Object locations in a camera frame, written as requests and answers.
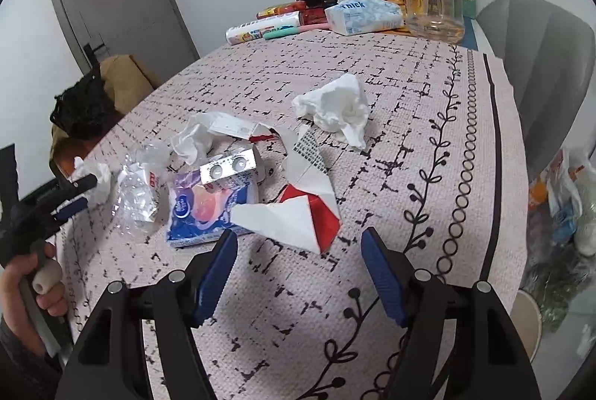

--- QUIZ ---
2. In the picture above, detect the small white tissue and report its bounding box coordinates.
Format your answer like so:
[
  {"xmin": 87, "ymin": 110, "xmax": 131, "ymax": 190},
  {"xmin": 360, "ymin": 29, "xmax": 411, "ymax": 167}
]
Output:
[{"xmin": 72, "ymin": 155, "xmax": 112, "ymax": 206}]

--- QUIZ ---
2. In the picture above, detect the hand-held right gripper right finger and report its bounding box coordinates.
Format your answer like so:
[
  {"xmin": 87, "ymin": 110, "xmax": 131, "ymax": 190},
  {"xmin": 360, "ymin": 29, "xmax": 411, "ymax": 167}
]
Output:
[{"xmin": 361, "ymin": 227, "xmax": 543, "ymax": 400}]

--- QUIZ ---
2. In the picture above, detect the large white tissue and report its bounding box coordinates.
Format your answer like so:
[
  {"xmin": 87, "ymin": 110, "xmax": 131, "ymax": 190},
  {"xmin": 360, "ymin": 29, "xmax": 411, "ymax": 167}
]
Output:
[{"xmin": 292, "ymin": 73, "xmax": 371, "ymax": 149}]

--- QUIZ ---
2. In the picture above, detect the black door handle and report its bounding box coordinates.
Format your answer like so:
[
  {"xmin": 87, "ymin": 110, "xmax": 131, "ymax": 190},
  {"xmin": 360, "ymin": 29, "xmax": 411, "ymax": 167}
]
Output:
[{"xmin": 83, "ymin": 41, "xmax": 106, "ymax": 66}]

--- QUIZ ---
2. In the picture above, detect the white plastic bag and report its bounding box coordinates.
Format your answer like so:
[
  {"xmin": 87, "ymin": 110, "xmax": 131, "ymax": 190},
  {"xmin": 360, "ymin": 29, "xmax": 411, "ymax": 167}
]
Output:
[{"xmin": 528, "ymin": 146, "xmax": 596, "ymax": 262}]

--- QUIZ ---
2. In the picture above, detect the red yellow snack packet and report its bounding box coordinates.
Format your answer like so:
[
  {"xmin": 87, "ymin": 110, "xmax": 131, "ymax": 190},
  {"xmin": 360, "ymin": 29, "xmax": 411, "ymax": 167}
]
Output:
[{"xmin": 256, "ymin": 0, "xmax": 308, "ymax": 20}]

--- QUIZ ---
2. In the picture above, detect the person's left forearm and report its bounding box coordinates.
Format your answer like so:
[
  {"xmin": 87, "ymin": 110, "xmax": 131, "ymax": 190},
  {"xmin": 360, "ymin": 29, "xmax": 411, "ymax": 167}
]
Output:
[{"xmin": 0, "ymin": 317, "xmax": 63, "ymax": 400}]

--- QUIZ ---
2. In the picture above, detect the brown chair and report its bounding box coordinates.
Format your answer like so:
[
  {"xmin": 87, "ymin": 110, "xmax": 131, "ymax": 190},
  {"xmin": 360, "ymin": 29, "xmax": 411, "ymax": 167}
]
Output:
[{"xmin": 50, "ymin": 54, "xmax": 162, "ymax": 178}]

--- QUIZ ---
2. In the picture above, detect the white trash bin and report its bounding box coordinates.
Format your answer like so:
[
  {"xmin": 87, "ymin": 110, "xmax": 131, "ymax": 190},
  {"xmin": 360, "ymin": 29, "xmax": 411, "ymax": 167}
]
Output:
[{"xmin": 512, "ymin": 288, "xmax": 543, "ymax": 362}]

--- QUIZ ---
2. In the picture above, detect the blue tissue packet wrapper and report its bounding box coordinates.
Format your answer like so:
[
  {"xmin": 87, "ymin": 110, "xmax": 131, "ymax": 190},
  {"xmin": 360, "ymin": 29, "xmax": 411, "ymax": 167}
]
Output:
[{"xmin": 166, "ymin": 169, "xmax": 261, "ymax": 248}]

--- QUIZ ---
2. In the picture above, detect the black cloth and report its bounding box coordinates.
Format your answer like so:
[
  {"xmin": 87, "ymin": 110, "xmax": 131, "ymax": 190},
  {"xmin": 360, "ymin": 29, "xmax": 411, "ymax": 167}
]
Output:
[{"xmin": 50, "ymin": 65, "xmax": 124, "ymax": 141}]

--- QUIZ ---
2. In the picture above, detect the blue table mat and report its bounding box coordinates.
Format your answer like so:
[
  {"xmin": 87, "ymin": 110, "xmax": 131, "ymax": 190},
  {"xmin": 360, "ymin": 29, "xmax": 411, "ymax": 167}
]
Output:
[{"xmin": 465, "ymin": 18, "xmax": 495, "ymax": 54}]

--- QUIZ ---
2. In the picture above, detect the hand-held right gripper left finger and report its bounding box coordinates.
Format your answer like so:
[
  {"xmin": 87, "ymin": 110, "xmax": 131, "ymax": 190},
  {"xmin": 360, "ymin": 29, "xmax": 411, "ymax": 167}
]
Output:
[{"xmin": 55, "ymin": 230, "xmax": 239, "ymax": 400}]

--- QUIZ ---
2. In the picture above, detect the person's left hand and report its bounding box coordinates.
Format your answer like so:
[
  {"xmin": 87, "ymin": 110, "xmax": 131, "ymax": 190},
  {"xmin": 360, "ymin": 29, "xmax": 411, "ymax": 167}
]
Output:
[{"xmin": 0, "ymin": 253, "xmax": 69, "ymax": 352}]

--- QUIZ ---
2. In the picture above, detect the silver pill blister pack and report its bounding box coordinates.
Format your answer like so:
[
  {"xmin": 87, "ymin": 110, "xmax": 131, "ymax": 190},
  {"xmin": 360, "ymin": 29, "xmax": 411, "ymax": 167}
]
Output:
[{"xmin": 199, "ymin": 147, "xmax": 267, "ymax": 192}]

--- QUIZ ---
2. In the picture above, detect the grey chair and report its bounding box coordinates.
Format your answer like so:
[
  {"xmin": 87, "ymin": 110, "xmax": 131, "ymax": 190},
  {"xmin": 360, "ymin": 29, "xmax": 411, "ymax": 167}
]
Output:
[{"xmin": 476, "ymin": 0, "xmax": 596, "ymax": 178}]

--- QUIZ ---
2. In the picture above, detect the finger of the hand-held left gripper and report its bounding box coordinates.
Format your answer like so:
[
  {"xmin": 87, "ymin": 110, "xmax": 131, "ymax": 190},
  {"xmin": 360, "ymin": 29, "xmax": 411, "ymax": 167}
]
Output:
[
  {"xmin": 52, "ymin": 197, "xmax": 89, "ymax": 222},
  {"xmin": 50, "ymin": 174, "xmax": 99, "ymax": 206}
]

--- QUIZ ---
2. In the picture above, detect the bag of green vegetables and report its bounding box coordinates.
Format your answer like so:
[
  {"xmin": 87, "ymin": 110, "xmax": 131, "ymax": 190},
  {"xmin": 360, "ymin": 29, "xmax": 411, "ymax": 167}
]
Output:
[{"xmin": 519, "ymin": 252, "xmax": 588, "ymax": 332}]

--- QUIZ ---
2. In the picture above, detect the blue white tissue pack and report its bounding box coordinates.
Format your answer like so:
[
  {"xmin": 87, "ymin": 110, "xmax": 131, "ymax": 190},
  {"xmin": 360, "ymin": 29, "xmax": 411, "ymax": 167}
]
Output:
[{"xmin": 323, "ymin": 0, "xmax": 405, "ymax": 37}]

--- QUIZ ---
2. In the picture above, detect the clear plastic wrapper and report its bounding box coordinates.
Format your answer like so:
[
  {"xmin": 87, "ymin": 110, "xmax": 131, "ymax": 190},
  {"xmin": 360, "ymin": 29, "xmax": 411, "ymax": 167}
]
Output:
[{"xmin": 116, "ymin": 139, "xmax": 171, "ymax": 234}]

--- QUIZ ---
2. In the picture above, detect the red white paper wrapper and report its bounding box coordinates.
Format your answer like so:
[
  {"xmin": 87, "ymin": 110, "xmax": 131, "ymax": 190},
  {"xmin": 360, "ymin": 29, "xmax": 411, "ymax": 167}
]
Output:
[{"xmin": 230, "ymin": 125, "xmax": 342, "ymax": 254}]

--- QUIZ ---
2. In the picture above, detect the white cylindrical packet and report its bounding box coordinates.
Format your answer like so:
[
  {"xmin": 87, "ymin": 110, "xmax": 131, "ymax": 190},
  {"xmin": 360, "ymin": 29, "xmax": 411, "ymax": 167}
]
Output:
[{"xmin": 226, "ymin": 11, "xmax": 306, "ymax": 46}]

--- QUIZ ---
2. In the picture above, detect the pink patterned tablecloth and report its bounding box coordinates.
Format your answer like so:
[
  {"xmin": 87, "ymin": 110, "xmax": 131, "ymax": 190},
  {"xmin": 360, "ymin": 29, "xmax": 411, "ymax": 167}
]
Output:
[{"xmin": 58, "ymin": 25, "xmax": 532, "ymax": 400}]

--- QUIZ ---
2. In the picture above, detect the green pen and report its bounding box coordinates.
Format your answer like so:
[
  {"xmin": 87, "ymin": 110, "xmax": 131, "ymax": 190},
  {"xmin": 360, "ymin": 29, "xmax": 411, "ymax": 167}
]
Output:
[{"xmin": 264, "ymin": 28, "xmax": 301, "ymax": 41}]

